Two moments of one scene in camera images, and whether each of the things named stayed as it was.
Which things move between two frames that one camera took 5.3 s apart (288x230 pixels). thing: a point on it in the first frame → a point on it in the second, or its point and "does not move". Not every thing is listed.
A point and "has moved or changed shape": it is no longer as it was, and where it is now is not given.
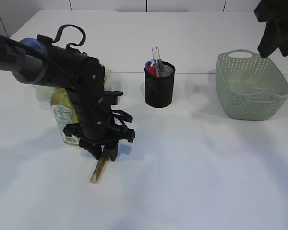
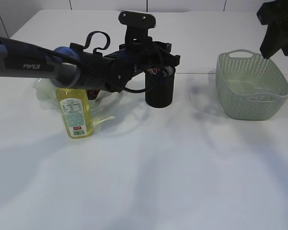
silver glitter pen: (160, 67) has moved or changed shape
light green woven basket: (250, 86) does not move
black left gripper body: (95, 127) → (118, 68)
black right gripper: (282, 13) does not move
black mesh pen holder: (159, 90) does not move
